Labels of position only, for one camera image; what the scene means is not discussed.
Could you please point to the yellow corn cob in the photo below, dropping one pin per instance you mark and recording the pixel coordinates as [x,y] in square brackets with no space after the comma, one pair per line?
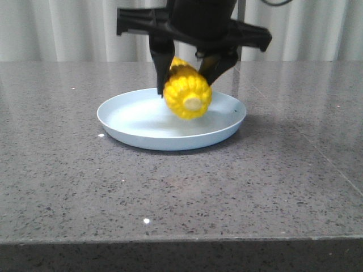
[186,93]

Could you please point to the white pleated curtain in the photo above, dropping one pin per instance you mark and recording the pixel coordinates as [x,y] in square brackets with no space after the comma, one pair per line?
[86,31]

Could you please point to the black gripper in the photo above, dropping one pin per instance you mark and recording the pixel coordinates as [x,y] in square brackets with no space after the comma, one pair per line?
[206,25]

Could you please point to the light blue round plate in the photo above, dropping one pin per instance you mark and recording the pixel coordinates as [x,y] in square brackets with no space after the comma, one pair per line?
[142,119]

